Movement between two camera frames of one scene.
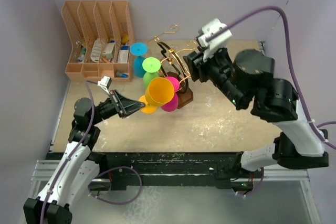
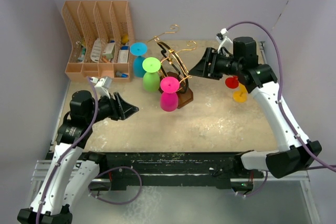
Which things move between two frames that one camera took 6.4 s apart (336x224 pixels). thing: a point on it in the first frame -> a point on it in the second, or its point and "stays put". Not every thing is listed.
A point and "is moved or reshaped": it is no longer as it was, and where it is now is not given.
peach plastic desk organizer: (101, 39) stays put
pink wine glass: (172, 105) stays put
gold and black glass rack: (173, 62) stays put
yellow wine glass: (160, 91) is moved or reshaped
